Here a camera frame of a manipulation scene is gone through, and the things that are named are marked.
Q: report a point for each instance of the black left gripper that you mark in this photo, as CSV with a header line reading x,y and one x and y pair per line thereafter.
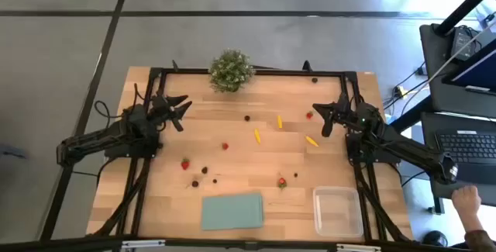
x,y
160,108

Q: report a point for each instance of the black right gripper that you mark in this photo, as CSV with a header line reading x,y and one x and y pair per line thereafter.
x,y
346,112

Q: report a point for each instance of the yellow pepper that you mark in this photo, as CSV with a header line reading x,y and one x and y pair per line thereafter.
x,y
257,136
311,140
279,121

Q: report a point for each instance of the large red strawberry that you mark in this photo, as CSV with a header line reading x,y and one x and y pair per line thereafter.
x,y
185,163
282,182

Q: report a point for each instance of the clear plastic container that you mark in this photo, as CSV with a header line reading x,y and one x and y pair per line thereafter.
x,y
337,211

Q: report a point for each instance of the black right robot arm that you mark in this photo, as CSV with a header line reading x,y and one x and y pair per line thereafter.
x,y
407,147

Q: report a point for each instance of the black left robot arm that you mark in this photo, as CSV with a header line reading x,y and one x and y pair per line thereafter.
x,y
97,139

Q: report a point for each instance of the person's forearm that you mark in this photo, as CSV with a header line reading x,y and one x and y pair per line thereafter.
x,y
479,238

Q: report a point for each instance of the potted green plant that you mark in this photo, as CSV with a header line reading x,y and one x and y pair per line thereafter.
x,y
231,70

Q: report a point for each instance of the yellow plug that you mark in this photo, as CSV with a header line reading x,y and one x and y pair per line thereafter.
x,y
400,89

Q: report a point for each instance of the black desk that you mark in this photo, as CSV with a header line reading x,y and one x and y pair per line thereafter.
x,y
430,128
438,101

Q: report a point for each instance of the folded green cloth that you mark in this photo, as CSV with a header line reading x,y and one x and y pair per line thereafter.
x,y
232,211

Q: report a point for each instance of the black keyboard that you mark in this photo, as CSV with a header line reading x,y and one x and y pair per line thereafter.
x,y
472,147

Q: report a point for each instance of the black power adapter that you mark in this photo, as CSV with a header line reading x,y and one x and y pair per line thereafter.
x,y
463,42

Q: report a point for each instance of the dark computer monitor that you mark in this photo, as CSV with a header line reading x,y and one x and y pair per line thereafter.
x,y
480,73

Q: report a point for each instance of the person's hand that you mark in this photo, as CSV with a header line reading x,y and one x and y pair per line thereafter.
x,y
466,201

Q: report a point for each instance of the person's black shoe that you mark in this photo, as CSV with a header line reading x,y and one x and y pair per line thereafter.
x,y
435,238

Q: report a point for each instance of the grey blue floor object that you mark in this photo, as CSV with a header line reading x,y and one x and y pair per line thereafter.
x,y
11,152

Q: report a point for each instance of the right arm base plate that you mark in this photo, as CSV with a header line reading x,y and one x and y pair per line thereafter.
x,y
353,152

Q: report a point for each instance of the black metal table frame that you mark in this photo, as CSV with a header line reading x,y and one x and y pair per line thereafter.
x,y
279,72

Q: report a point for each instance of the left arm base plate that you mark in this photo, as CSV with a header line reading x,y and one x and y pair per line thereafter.
x,y
116,152

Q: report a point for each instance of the silver aluminium bracket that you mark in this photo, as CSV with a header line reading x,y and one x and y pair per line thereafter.
x,y
143,243
358,248

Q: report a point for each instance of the black metal post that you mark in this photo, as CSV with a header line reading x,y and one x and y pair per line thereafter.
x,y
465,7

